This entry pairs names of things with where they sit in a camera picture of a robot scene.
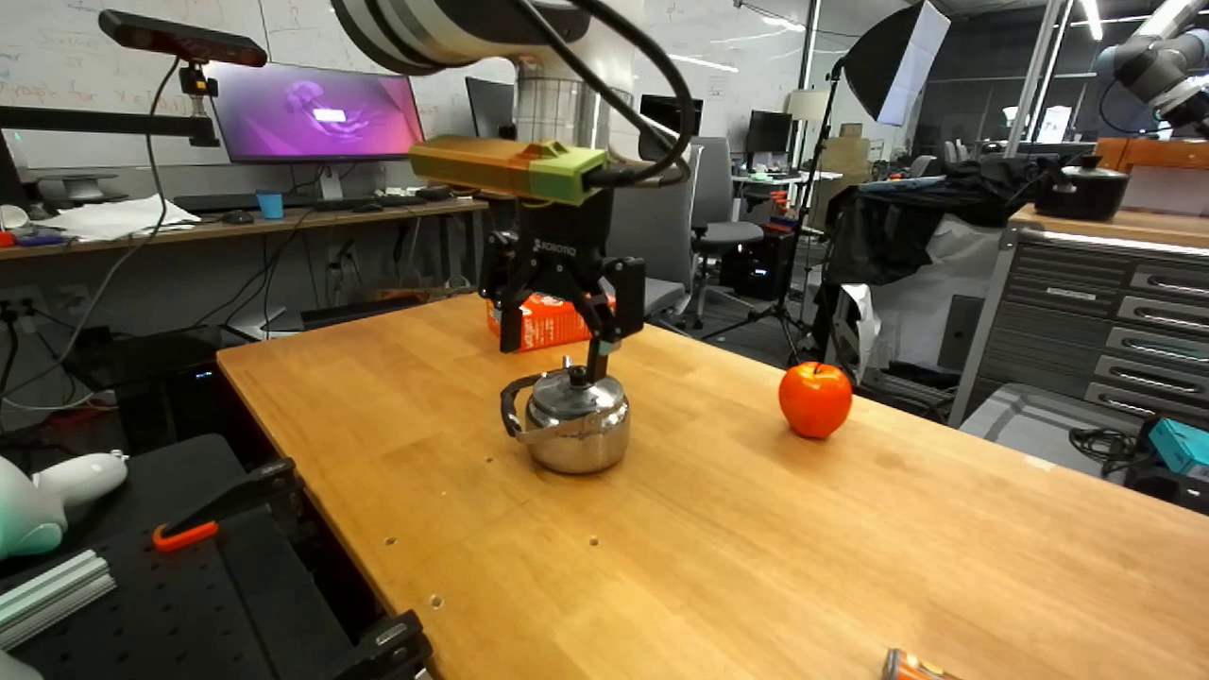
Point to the orange plastic apple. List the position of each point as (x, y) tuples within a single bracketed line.
[(814, 399)]

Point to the purple screen monitor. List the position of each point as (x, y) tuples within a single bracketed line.
[(310, 116)]

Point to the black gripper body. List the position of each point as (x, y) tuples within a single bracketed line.
[(562, 249)]

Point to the teal case in bag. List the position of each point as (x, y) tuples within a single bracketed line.
[(1179, 448)]

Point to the grey drawer cabinet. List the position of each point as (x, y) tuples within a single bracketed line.
[(1114, 315)]

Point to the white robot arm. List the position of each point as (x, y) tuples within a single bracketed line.
[(548, 48)]

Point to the black camera on stand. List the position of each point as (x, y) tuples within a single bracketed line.
[(189, 44)]

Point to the black pot on cabinet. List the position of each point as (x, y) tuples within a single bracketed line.
[(1082, 193)]

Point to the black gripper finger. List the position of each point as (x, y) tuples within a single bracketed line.
[(606, 320), (512, 320)]

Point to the orange-handled clamp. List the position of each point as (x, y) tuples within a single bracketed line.
[(207, 518)]

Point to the orange Late July box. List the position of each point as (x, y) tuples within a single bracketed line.
[(548, 322)]

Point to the silver metal teapot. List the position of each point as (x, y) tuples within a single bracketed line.
[(572, 431)]

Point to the yellow green wrist camera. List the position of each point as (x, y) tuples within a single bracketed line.
[(512, 169)]

